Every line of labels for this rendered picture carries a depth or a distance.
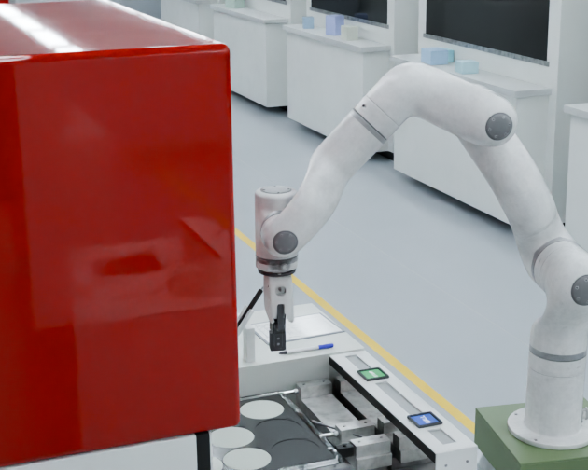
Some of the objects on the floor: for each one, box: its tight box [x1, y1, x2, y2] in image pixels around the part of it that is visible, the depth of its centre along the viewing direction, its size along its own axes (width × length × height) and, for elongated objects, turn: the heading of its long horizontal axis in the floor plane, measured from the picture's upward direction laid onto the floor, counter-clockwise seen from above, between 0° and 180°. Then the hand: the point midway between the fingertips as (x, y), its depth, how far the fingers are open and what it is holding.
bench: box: [282, 0, 419, 161], centre depth 967 cm, size 108×180×200 cm, turn 23°
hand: (277, 339), depth 236 cm, fingers closed
